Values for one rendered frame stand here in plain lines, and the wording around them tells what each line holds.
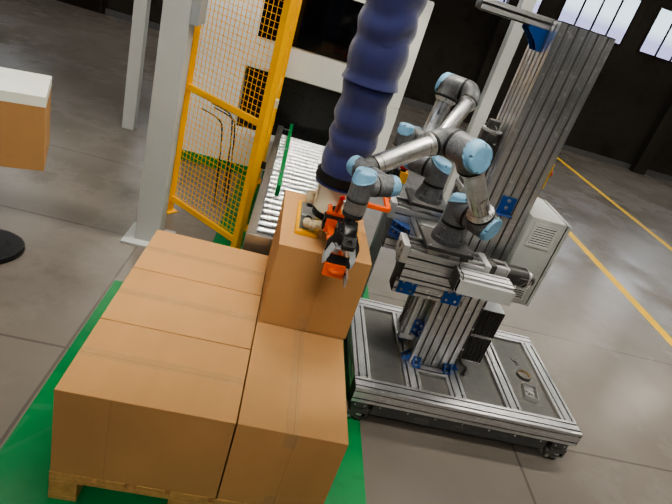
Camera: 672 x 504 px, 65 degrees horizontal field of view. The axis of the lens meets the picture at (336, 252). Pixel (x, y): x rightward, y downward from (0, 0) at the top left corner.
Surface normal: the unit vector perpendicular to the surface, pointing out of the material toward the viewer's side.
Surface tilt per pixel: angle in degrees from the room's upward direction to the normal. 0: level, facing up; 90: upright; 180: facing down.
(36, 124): 90
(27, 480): 0
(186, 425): 90
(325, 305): 90
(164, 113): 90
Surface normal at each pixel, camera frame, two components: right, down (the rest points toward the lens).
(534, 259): 0.01, 0.47
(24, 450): 0.28, -0.85
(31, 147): 0.35, 0.52
